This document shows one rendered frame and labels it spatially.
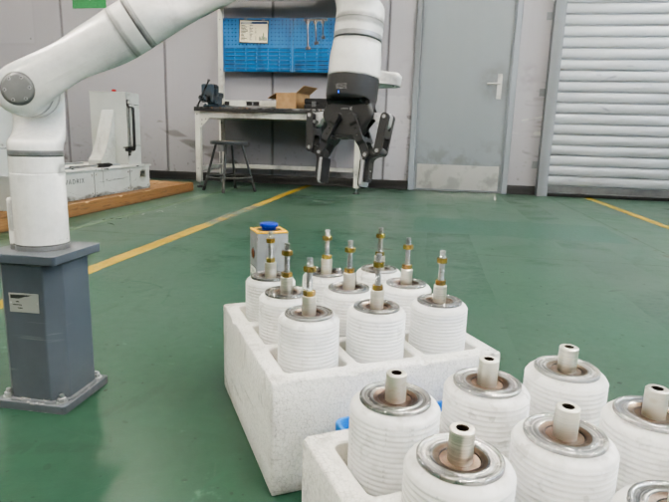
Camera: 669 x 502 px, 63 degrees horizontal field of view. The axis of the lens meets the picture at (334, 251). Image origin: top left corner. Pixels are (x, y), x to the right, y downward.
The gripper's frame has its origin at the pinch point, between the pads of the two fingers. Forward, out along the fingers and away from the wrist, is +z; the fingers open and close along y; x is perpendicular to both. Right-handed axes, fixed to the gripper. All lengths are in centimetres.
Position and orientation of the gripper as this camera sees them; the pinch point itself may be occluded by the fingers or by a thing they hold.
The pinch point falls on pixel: (342, 175)
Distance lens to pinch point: 81.9
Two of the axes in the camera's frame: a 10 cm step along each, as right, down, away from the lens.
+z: -1.1, 9.9, 1.0
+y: 8.5, 1.4, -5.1
